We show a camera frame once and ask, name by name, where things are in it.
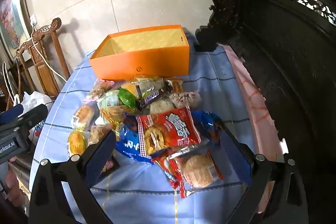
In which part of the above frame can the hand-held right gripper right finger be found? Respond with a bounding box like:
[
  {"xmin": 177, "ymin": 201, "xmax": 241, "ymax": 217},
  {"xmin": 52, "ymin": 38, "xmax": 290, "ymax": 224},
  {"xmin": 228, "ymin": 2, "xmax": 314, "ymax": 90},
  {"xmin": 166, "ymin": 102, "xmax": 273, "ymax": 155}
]
[{"xmin": 219, "ymin": 126, "xmax": 309, "ymax": 224}]

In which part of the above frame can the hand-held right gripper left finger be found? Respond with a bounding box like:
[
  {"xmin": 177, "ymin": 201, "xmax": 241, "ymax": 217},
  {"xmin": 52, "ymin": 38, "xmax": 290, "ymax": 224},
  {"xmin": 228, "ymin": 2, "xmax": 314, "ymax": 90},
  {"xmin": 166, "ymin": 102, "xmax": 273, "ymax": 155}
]
[{"xmin": 28, "ymin": 130, "xmax": 117, "ymax": 224}]

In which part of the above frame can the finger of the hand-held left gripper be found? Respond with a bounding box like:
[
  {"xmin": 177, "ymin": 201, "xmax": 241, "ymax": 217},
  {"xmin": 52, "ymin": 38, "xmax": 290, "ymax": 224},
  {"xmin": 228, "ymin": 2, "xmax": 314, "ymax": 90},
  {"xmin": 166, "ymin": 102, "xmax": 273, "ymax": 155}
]
[{"xmin": 16, "ymin": 104, "xmax": 49, "ymax": 125}]

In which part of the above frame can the yellow cake packet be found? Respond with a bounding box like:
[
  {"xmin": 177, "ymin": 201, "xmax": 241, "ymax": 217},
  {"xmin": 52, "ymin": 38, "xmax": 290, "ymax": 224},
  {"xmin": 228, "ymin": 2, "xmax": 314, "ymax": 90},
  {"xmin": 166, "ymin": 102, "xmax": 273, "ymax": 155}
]
[{"xmin": 67, "ymin": 127, "xmax": 87, "ymax": 159}]

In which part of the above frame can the blue cookie packet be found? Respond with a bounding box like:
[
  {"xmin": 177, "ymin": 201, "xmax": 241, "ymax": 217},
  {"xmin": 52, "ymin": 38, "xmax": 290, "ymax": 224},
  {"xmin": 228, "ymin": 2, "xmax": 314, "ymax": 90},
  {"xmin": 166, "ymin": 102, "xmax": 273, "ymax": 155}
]
[
  {"xmin": 193, "ymin": 111, "xmax": 227, "ymax": 146},
  {"xmin": 115, "ymin": 112, "xmax": 155, "ymax": 166}
]

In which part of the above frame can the green candy wrapper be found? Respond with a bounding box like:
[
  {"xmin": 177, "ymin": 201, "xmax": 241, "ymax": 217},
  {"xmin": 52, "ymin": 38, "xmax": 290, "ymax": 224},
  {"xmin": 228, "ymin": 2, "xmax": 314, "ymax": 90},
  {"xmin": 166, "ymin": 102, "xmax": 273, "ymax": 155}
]
[{"xmin": 118, "ymin": 88, "xmax": 137, "ymax": 108}]

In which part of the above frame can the orange cardboard box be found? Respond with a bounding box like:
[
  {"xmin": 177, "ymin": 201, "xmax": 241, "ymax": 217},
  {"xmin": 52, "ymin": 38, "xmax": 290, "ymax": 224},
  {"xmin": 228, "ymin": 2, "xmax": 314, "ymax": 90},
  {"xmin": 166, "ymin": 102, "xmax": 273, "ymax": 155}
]
[{"xmin": 89, "ymin": 25, "xmax": 190, "ymax": 82}]

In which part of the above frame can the white plastic bag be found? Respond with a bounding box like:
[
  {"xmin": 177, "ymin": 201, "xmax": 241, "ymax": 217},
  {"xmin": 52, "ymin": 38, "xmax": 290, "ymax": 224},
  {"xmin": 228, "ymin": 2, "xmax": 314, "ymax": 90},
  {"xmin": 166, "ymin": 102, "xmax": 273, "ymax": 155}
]
[{"xmin": 20, "ymin": 91, "xmax": 54, "ymax": 142}]

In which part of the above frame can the dark red snack packet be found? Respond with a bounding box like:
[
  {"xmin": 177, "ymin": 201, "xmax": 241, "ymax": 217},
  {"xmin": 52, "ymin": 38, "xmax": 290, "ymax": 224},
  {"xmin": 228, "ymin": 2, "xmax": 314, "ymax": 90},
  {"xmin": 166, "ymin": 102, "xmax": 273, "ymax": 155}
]
[{"xmin": 98, "ymin": 155, "xmax": 120, "ymax": 179}]

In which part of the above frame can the clear brown pastry packet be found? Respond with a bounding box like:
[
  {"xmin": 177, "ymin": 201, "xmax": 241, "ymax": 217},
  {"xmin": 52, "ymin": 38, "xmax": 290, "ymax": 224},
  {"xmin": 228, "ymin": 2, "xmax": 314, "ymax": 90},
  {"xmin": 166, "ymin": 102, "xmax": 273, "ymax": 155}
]
[{"xmin": 89, "ymin": 124, "xmax": 112, "ymax": 146}]

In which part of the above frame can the clear red round cake packet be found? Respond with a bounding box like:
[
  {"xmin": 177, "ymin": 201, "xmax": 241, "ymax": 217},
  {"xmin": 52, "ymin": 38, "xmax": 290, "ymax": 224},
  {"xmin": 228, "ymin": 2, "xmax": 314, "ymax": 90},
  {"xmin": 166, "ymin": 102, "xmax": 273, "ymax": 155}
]
[{"xmin": 151, "ymin": 147, "xmax": 225, "ymax": 199}]

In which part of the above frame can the yellow edged biscuit packet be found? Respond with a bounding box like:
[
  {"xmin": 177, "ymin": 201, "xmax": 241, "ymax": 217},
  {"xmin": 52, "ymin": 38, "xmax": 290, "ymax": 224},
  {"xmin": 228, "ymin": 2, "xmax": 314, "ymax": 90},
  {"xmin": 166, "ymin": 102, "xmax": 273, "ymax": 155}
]
[{"xmin": 100, "ymin": 105, "xmax": 125, "ymax": 131}]

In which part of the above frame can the clear bread bun packet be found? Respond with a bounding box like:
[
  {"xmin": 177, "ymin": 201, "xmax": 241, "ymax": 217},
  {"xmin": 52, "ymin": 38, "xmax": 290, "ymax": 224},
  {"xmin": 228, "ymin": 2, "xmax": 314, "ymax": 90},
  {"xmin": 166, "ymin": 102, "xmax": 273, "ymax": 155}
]
[{"xmin": 72, "ymin": 105, "xmax": 95, "ymax": 128}]

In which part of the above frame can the carved brown wooden chair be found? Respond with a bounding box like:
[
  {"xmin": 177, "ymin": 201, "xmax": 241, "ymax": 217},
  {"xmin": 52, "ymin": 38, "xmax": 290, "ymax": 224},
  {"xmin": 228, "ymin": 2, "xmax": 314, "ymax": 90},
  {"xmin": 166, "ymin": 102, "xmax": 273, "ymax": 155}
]
[{"xmin": 15, "ymin": 17, "xmax": 71, "ymax": 102}]

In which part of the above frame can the pink cloth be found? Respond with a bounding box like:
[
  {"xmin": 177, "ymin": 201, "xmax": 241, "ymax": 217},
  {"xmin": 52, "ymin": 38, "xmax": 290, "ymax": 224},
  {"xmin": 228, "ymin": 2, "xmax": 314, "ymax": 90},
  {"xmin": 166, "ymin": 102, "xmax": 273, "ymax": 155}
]
[{"xmin": 224, "ymin": 44, "xmax": 288, "ymax": 215}]

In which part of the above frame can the light green snack packet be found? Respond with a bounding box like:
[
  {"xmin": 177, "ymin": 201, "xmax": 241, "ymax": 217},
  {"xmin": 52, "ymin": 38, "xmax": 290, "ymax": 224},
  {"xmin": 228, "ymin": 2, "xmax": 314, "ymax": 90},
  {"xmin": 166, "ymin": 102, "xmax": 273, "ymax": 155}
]
[{"xmin": 97, "ymin": 90, "xmax": 124, "ymax": 112}]

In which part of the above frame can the pink snack packet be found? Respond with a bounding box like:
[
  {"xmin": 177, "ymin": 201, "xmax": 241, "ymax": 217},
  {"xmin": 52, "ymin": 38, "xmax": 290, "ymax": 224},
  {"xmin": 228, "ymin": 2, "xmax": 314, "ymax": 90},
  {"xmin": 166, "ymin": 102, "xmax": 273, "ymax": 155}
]
[{"xmin": 83, "ymin": 80, "xmax": 114, "ymax": 104}]

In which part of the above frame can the red checkered cookie packet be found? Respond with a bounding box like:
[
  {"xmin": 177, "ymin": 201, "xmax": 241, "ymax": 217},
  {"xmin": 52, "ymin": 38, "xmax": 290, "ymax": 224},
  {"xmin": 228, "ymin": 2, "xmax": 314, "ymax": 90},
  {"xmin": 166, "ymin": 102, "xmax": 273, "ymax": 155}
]
[{"xmin": 136, "ymin": 106, "xmax": 202, "ymax": 157}]

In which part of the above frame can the white red patterned pastry packet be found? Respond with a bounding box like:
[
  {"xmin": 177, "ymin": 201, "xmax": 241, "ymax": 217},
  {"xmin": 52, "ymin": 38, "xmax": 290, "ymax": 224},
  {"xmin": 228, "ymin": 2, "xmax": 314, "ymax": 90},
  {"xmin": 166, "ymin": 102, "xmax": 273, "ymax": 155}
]
[{"xmin": 169, "ymin": 91, "xmax": 201, "ymax": 109}]

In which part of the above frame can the brown chocolate bar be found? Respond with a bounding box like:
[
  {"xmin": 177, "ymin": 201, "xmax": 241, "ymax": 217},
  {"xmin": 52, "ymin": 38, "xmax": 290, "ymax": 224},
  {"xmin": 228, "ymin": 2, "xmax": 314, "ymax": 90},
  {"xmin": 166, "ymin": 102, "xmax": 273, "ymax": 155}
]
[{"xmin": 136, "ymin": 90, "xmax": 172, "ymax": 109}]

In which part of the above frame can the white snack packet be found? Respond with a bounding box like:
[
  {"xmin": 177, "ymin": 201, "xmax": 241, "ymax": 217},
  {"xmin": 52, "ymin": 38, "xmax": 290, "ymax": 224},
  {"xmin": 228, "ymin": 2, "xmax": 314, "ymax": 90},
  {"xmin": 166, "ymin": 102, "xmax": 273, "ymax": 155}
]
[{"xmin": 149, "ymin": 100, "xmax": 177, "ymax": 116}]

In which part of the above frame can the clear yellow snack packet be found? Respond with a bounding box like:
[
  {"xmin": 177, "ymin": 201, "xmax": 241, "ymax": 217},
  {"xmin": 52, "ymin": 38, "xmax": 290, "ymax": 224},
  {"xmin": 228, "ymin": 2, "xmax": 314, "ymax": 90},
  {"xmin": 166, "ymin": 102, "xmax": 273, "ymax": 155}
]
[{"xmin": 131, "ymin": 76, "xmax": 165, "ymax": 98}]

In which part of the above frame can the small orange snack packet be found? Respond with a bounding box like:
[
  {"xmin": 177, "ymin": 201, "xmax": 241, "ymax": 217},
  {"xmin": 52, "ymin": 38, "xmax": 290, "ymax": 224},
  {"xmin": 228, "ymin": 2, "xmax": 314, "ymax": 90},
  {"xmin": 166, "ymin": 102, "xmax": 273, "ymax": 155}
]
[{"xmin": 165, "ymin": 80, "xmax": 184, "ymax": 94}]

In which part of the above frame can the colourful framed painting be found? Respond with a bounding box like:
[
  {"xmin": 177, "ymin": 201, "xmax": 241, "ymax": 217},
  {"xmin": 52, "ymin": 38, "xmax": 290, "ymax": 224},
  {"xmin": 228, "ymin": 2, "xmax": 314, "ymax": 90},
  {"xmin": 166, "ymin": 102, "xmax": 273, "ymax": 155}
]
[{"xmin": 0, "ymin": 0, "xmax": 31, "ymax": 59}]

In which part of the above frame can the dark carved wooden furniture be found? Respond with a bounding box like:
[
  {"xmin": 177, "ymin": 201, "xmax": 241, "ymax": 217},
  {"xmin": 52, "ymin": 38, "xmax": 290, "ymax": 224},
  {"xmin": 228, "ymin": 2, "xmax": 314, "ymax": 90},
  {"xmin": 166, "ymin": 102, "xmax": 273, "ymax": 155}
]
[{"xmin": 194, "ymin": 0, "xmax": 336, "ymax": 224}]

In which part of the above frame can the white power cable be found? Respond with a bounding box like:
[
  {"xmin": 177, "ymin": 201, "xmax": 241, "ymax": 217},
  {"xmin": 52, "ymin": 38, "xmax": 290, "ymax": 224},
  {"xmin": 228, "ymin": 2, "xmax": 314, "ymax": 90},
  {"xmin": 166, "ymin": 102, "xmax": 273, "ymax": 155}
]
[{"xmin": 30, "ymin": 21, "xmax": 68, "ymax": 83}]

